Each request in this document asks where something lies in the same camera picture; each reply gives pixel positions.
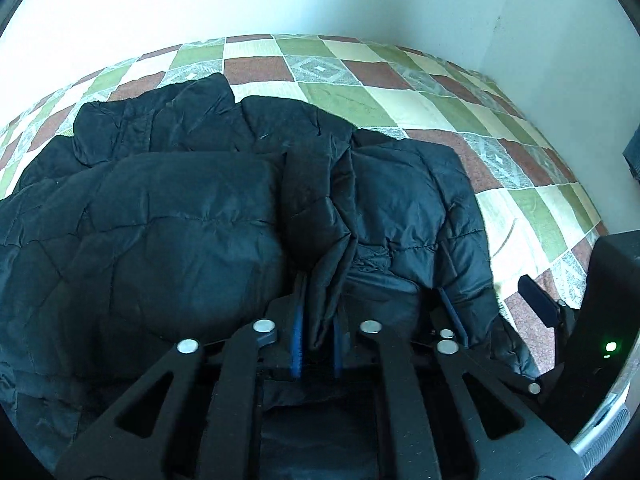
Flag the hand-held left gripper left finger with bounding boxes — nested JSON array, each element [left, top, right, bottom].
[[55, 274, 307, 480]]

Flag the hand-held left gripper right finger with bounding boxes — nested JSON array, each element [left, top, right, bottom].
[[331, 310, 587, 480]]

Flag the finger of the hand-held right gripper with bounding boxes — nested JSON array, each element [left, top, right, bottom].
[[518, 275, 577, 332], [432, 287, 544, 394]]

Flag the black puffer jacket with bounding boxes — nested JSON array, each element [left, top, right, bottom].
[[0, 72, 541, 480]]

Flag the dark blue curtain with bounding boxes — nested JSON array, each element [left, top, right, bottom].
[[622, 127, 640, 181]]

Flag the checkered patchwork bedspread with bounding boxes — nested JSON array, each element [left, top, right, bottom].
[[0, 34, 608, 376]]

